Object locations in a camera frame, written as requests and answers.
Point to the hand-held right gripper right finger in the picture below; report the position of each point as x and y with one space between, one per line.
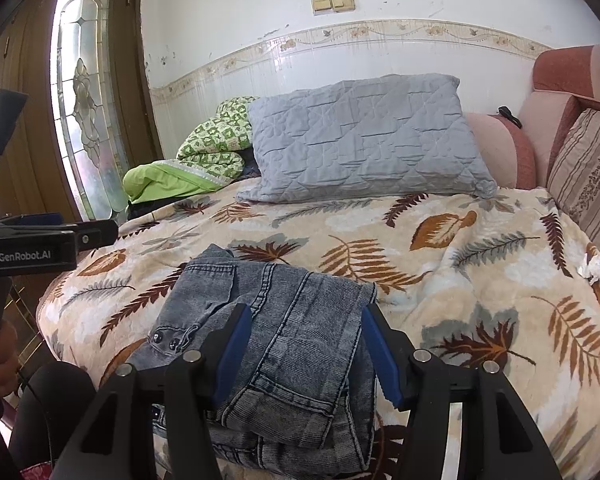
380 355

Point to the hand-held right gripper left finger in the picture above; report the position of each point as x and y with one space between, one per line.
235 355

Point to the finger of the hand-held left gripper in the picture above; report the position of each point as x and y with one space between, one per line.
35 219
97 234

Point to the blue denim pants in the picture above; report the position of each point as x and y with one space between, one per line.
300 310

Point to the lime green cloth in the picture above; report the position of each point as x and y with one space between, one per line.
165 182

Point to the leaf print blanket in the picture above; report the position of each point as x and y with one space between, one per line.
480 285

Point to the wooden door with stained glass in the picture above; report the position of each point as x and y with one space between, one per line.
35 85

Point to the green white patterned quilt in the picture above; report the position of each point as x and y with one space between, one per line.
210 145

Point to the person's leg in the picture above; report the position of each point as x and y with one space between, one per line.
50 410

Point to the grey quilted pillow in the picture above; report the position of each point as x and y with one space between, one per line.
360 140

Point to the white crumpled tissue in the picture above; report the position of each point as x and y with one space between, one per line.
595 267

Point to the pink sofa armrest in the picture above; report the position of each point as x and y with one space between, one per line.
505 150

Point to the striped cushion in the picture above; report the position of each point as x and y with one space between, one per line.
585 175

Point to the small black object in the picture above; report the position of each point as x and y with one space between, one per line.
505 111

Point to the beige light switch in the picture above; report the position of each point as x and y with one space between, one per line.
322 5
343 2

